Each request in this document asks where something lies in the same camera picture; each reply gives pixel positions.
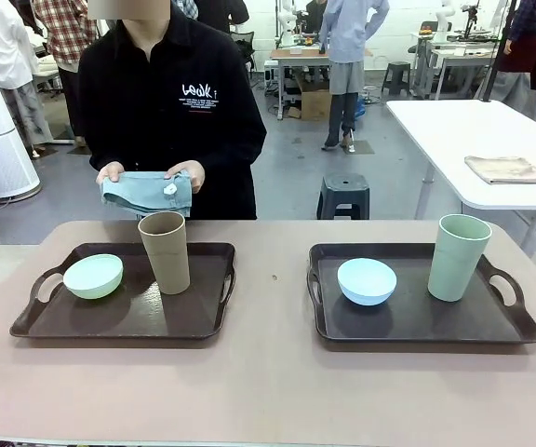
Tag person's right hand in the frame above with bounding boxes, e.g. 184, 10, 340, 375
95, 161, 126, 185

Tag person's left hand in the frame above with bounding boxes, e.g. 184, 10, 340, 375
164, 160, 207, 195

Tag teal cloth mat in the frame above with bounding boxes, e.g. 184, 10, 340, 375
100, 169, 194, 220

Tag tan brown tall cup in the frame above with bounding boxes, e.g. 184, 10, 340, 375
137, 211, 191, 296

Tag pale green bowl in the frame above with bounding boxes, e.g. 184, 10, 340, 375
62, 253, 125, 301

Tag pale blue bowl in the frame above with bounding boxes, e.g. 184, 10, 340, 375
336, 258, 398, 306

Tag pale green tall cup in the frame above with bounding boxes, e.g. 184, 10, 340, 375
427, 213, 493, 303

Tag beige cloth mat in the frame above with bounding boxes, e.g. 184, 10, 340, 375
463, 156, 536, 185

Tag person's left forearm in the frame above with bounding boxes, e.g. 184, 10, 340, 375
192, 132, 267, 188

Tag person's right forearm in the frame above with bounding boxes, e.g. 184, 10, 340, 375
79, 134, 116, 176

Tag dark brown serving tray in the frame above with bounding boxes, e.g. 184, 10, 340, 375
9, 241, 237, 350
307, 241, 536, 353

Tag person in black shirt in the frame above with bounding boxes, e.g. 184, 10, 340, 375
77, 0, 268, 221

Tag black office chair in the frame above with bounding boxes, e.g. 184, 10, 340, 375
233, 30, 256, 75

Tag cardboard box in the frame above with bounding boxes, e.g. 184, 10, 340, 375
295, 76, 332, 122

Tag person in red plaid shirt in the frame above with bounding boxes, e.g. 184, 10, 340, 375
33, 0, 100, 146

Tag black plastic stool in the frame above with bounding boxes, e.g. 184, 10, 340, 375
382, 61, 412, 98
316, 172, 370, 220

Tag beige top work table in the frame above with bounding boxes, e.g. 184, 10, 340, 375
270, 46, 374, 121

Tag person black top white trousers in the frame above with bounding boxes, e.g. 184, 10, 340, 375
188, 0, 250, 36

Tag person in blue shirt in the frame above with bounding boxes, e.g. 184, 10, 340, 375
318, 0, 390, 153

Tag white side table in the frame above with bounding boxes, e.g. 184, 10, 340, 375
385, 99, 536, 257

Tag black stand pole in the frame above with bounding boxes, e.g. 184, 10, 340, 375
480, 0, 519, 103

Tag person in maroon clothes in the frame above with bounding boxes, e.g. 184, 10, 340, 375
495, 0, 536, 136

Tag grey frame work table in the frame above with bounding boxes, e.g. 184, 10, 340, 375
409, 32, 500, 102

